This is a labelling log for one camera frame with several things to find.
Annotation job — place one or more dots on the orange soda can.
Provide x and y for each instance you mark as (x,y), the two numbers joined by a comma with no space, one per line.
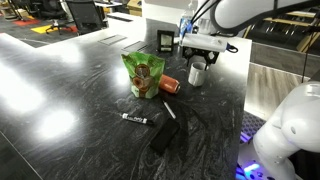
(170,85)

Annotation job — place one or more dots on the black white dry-erase marker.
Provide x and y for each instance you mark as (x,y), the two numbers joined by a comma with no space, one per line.
(137,119)

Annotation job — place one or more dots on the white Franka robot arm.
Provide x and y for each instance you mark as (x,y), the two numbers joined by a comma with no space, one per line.
(293,126)

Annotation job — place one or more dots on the black office chair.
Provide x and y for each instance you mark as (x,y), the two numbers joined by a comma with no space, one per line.
(85,15)

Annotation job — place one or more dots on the black rectangular box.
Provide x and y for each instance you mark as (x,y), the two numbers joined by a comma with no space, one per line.
(165,135)

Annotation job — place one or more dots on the clear plastic water bottle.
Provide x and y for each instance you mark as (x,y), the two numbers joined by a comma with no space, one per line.
(186,23)

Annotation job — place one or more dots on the white ceramic mug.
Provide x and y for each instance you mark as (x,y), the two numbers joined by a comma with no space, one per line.
(197,75)

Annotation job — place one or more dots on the small black framed display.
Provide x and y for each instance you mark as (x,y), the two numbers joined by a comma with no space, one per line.
(165,40)

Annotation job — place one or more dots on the green snack pouch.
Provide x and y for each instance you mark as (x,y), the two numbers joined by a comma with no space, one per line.
(144,75)

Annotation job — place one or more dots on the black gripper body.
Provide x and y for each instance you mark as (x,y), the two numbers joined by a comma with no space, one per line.
(201,53)

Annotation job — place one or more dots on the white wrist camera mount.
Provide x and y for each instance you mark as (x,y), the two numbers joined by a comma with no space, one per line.
(204,42)

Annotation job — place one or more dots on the white black pen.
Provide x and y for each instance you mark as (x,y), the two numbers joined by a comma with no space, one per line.
(169,109)

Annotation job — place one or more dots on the cardboard box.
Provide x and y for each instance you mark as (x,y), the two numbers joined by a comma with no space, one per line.
(135,6)

